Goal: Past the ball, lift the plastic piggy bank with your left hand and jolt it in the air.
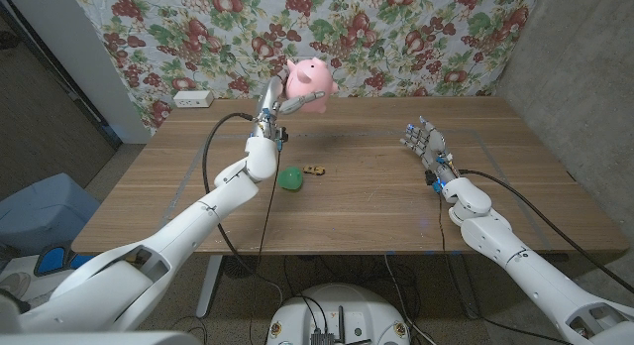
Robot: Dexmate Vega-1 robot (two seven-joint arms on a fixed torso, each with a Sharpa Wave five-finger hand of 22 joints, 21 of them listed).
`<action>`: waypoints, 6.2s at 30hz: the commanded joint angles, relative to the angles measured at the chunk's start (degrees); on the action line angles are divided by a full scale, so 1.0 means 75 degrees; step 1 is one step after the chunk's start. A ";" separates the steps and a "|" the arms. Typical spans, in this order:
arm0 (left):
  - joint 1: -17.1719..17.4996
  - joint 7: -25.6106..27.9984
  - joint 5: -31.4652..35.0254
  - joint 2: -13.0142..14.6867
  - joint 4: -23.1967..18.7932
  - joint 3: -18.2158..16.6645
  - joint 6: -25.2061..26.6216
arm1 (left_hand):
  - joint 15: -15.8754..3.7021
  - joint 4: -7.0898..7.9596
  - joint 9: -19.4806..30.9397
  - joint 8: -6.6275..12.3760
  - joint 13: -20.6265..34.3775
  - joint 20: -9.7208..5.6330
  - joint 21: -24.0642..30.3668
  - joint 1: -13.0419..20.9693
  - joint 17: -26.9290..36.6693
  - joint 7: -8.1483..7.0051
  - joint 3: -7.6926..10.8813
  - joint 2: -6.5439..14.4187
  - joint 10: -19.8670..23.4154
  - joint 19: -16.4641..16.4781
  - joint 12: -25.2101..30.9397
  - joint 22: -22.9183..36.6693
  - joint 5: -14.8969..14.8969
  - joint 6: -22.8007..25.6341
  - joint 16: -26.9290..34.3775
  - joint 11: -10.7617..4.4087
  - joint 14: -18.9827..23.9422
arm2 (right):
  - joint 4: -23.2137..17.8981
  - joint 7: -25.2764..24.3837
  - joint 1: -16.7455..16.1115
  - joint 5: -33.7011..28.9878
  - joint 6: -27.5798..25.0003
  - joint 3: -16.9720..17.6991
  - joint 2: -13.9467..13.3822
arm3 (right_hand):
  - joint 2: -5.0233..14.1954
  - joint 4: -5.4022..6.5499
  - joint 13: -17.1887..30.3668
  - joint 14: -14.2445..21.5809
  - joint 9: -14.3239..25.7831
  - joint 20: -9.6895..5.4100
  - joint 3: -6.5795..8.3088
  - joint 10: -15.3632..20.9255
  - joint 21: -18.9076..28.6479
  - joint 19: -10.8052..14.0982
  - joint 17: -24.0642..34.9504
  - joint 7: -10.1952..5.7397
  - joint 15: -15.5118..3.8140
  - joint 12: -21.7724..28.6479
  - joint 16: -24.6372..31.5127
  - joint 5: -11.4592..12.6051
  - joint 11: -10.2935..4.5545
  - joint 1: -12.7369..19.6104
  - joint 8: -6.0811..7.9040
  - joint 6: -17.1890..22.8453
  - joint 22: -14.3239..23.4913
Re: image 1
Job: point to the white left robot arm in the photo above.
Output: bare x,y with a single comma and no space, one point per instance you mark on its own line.
163,246

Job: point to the green ball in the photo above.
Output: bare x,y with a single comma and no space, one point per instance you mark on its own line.
289,179

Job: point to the grey table leg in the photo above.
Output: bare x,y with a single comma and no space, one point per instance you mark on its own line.
465,290

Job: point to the white table leg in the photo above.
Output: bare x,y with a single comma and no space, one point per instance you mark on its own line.
208,285

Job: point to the blue and black pad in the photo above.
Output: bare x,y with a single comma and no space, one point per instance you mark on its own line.
54,260

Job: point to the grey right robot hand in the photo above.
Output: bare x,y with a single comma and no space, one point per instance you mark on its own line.
433,146

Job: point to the floral fruit print backdrop cloth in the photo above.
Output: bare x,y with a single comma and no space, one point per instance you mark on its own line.
371,37

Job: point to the white power strip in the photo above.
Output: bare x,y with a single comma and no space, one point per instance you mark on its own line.
193,98

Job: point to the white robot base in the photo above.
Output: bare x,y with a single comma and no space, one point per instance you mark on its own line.
366,315

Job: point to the blue-grey bin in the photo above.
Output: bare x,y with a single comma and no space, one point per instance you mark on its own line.
44,211

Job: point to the yellow toy car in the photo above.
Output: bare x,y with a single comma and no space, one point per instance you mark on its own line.
314,170

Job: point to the grey shoe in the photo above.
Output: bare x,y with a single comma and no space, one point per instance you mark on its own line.
12,284

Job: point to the pink plastic piggy bank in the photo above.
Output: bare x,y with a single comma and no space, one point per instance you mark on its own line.
312,77

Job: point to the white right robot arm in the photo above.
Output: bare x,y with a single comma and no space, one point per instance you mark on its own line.
530,275

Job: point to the round black floor fan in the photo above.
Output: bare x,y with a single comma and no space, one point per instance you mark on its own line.
241,265

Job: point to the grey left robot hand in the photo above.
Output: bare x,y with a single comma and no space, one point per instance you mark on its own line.
268,114

